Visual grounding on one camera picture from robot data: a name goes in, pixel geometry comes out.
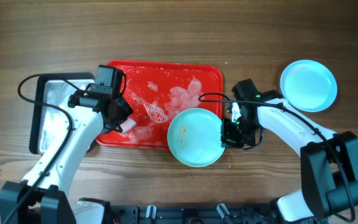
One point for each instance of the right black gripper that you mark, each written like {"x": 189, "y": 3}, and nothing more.
{"x": 229, "y": 135}

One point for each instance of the red plastic tray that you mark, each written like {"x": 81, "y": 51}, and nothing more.
{"x": 157, "y": 92}

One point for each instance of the black soapy water tray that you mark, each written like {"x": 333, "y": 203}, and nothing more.
{"x": 49, "y": 126}

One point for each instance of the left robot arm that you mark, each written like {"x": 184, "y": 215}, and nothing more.
{"x": 96, "y": 107}

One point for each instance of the light blue plate bottom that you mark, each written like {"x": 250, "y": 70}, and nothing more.
{"x": 194, "y": 137}

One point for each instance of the pink sponge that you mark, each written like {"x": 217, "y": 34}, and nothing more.
{"x": 127, "y": 125}

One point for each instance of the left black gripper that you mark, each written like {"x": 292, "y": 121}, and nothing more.
{"x": 117, "y": 115}

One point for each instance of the light blue plate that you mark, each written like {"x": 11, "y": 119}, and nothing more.
{"x": 308, "y": 85}
{"x": 194, "y": 137}

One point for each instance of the light blue plate top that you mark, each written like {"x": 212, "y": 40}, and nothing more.
{"x": 308, "y": 85}

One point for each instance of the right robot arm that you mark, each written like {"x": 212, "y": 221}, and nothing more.
{"x": 329, "y": 160}

